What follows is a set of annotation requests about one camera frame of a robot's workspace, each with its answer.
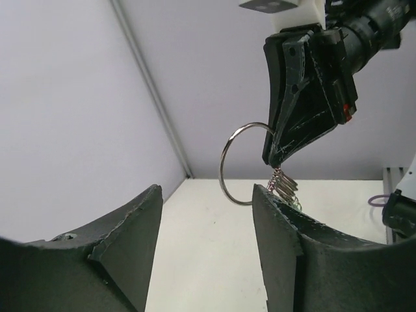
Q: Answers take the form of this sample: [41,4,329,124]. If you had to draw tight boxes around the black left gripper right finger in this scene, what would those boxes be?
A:
[252,185,415,311]

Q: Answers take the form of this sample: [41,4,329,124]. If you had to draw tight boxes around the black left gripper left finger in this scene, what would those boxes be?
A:
[1,185,163,311]

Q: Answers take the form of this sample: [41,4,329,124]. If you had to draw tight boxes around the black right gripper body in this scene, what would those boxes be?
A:
[280,25,358,125]

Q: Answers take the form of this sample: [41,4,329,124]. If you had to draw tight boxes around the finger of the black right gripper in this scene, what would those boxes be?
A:
[261,32,293,165]
[268,31,341,166]

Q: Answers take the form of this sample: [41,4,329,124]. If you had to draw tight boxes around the large silver keyring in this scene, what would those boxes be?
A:
[218,122,274,207]

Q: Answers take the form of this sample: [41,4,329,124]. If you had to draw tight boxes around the silver keys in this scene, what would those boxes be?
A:
[266,167,302,211]

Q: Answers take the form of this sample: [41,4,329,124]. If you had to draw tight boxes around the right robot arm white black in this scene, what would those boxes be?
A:
[263,1,415,168]

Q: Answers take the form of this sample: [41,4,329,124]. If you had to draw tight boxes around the aluminium frame post left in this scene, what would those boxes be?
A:
[109,0,195,179]

